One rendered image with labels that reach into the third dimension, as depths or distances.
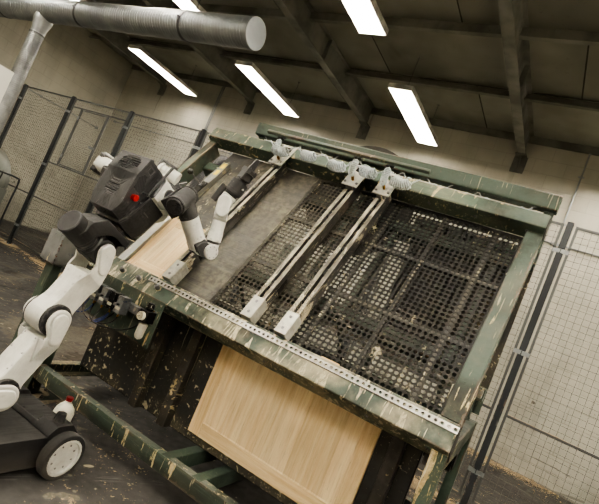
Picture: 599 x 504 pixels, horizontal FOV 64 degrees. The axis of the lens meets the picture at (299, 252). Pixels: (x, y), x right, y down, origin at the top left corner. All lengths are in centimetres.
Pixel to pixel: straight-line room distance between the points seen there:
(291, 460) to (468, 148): 612
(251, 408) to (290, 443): 26
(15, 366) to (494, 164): 660
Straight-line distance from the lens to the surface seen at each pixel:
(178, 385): 267
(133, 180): 226
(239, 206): 284
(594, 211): 734
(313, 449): 236
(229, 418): 255
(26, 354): 233
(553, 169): 753
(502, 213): 265
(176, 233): 290
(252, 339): 223
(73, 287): 231
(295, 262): 245
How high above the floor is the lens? 117
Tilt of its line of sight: 3 degrees up
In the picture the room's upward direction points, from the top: 23 degrees clockwise
